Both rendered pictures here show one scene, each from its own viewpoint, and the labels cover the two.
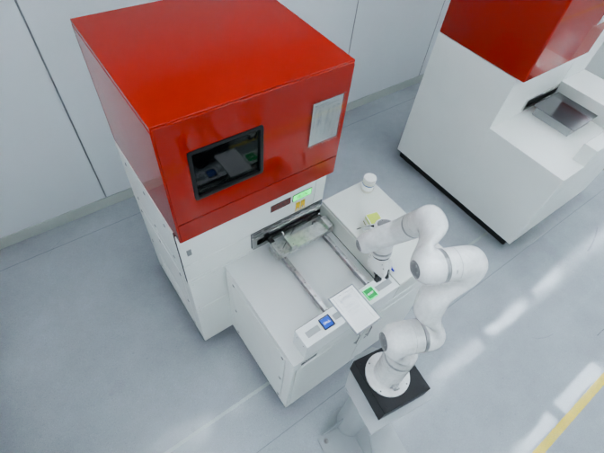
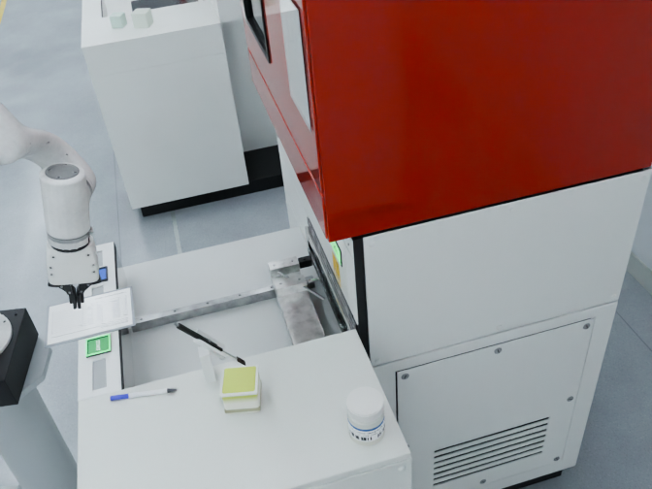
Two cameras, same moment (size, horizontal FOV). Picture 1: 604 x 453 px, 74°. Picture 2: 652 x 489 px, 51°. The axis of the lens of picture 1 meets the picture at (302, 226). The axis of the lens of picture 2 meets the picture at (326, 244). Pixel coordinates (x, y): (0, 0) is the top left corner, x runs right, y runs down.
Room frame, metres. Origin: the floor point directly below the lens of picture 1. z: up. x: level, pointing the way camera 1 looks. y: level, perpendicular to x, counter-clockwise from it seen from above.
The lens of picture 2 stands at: (1.96, -1.06, 2.09)
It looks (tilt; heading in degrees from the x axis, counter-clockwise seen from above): 39 degrees down; 120
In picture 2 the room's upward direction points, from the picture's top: 6 degrees counter-clockwise
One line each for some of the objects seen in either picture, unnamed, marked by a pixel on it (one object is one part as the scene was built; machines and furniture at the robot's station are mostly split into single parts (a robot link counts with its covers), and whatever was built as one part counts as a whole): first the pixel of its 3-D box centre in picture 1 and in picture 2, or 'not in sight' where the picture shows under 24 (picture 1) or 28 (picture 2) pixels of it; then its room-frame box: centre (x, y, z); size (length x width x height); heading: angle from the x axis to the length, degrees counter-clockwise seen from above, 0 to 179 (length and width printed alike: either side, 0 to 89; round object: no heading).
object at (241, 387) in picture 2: (373, 222); (242, 390); (1.33, -0.37, 1.00); 0.07 x 0.07 x 0.07; 28
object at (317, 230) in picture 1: (301, 238); (299, 312); (1.26, -0.01, 0.87); 0.36 x 0.08 x 0.03; 132
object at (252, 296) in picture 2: (299, 278); (224, 303); (1.04, -0.02, 0.84); 0.50 x 0.02 x 0.03; 42
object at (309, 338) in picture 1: (347, 314); (105, 330); (0.85, -0.26, 0.89); 0.55 x 0.09 x 0.14; 132
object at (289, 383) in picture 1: (324, 303); not in sight; (1.14, -0.20, 0.41); 0.97 x 0.64 x 0.82; 132
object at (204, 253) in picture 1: (257, 224); (312, 210); (1.21, 0.22, 1.02); 0.82 x 0.03 x 0.40; 132
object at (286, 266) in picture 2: (277, 248); (283, 266); (1.16, 0.11, 0.89); 0.08 x 0.03 x 0.03; 42
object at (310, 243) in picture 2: (287, 226); (329, 287); (1.31, 0.08, 0.89); 0.44 x 0.02 x 0.10; 132
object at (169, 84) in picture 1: (218, 105); (424, 3); (1.44, 0.43, 1.52); 0.81 x 0.75 x 0.59; 132
